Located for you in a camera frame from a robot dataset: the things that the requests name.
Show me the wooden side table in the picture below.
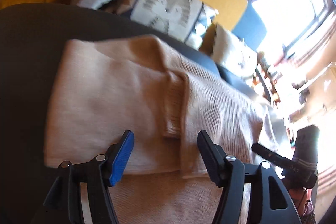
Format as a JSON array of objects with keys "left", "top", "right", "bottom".
[{"left": 256, "top": 52, "right": 295, "bottom": 115}]

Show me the tiger print cushion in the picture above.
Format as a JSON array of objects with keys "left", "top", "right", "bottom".
[{"left": 104, "top": 0, "right": 218, "bottom": 50}]

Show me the person right hand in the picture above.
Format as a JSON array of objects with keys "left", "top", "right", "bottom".
[{"left": 286, "top": 183, "right": 311, "bottom": 214}]

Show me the beige knitted sweater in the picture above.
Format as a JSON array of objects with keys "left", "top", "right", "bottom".
[{"left": 44, "top": 36, "right": 277, "bottom": 223}]

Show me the deer print cushion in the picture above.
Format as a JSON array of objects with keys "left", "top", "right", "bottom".
[{"left": 211, "top": 24, "right": 257, "bottom": 79}]

